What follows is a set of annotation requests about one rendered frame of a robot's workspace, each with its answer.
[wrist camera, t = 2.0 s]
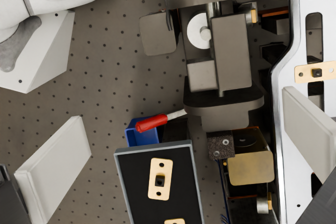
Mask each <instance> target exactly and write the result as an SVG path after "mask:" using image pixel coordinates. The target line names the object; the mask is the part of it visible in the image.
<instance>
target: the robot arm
mask: <svg viewBox="0 0 336 224"><path fill-rule="evenodd" d="M93 1H94V0H0V70H1V71H3V72H5V73H9V72H11V71H13V70H14V68H15V65H16V61H17V59H18V57H19V55H20V54H21V52H22V51H23V49H24V48H25V46H26V44H27V43H28V41H29V40H30V38H31V36H32V35H33V33H34V32H35V31H36V30H37V29H38V28H39V27H40V26H41V25H42V21H41V19H40V18H39V17H38V16H36V15H39V14H48V13H53V12H58V11H62V10H67V9H71V8H74V7H78V6H81V5H85V4H88V3H90V2H93ZM281 91H282V107H283V123H284V131H285V132H286V134H287V135H288V137H289V138H290V139H291V141H292V142H293V144H294V145H295V146H296V148H297V149H298V151H299V152H300V153H301V155H302V156H303V158H304V159H305V160H306V162H307V163H308V165H309V166H310V167H311V169H312V170H313V172H314V173H315V174H316V176H317V177H318V179H319V180H320V181H321V183H322V186H321V187H320V189H319V190H318V192H317V193H316V194H315V196H314V197H313V199H312V200H311V202H310V203H309V204H308V206H307V207H306V209H305V210H304V211H303V213H302V214H301V216H300V217H299V218H298V220H297V221H296V223H295V224H336V116H335V117H329V116H328V115H327V114H325V113H324V112H323V111H322V110H321V109H320V108H318V107H317V106H316V105H315V104H314V103H312V102H311V101H310V100H309V99H308V98H307V97H305V96H304V95H303V94H302V93H301V92H299V91H298V90H297V89H296V88H295V87H293V86H285V87H283V89H281ZM91 155H92V153H91V149H90V146H89V142H88V138H87V135H86V131H85V128H84V124H83V120H82V117H80V116H79V115H78V116H72V117H71V118H70V119H69V120H68V121H67V122H66V123H65V124H64V125H63V126H62V127H61V128H60V129H59V130H58V131H57V132H56V133H55V134H54V135H52V136H51V137H50V138H49V139H48V140H47V141H46V142H45V143H44V144H43V145H42V146H41V147H40V148H39V149H38V150H37V151H36V152H35V153H34V154H33V155H32V156H31V157H30V158H29V159H27V160H26V161H25V162H24V163H23V164H22V165H21V166H20V167H19V168H18V169H17V170H16V171H15V172H14V173H13V174H12V175H11V176H10V174H9V171H8V169H7V166H6V165H5V164H0V224H47V223H48V221H49V220H50V218H51V217H52V215H53V213H54V212H55V210H56V209H57V207H58V206H59V204H60V203H61V201H62V199H63V198H64V196H65V195H66V193H67V192H68V190H69V189H70V187H71V186H72V184H73V182H74V181H75V179H76V178H77V176H78V175H79V173H80V172H81V170H82V168H83V167H84V165H85V164H86V162H87V161H88V159H89V158H90V156H91ZM28 214H29V217H30V219H29V217H28ZM30 220H31V221H30ZM31 222H32V223H31Z"/></svg>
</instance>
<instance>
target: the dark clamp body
mask: <svg viewBox="0 0 336 224"><path fill-rule="evenodd" d="M201 122H202V128H203V130H204V131H205V132H207V133H211V132H219V131H227V130H235V129H243V128H246V127H247V126H248V125H249V115H248V110H247V111H239V112H232V113H224V114H217V115H208V116H201Z"/></svg>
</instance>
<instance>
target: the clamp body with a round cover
mask: <svg viewBox="0 0 336 224"><path fill-rule="evenodd" d="M248 119H249V125H248V126H247V127H246V128H240V129H232V130H231V132H232V135H233V143H234V152H235V157H233V158H224V160H223V165H225V166H227V170H228V175H229V180H230V183H231V184H232V185H233V186H240V185H250V184H259V183H269V182H272V181H273V180H274V178H275V174H274V161H273V153H272V151H271V150H270V148H269V146H268V144H267V142H266V140H265V138H264V136H263V134H262V133H261V131H260V129H259V127H258V126H253V124H252V122H251V119H250V117H249V111H248Z"/></svg>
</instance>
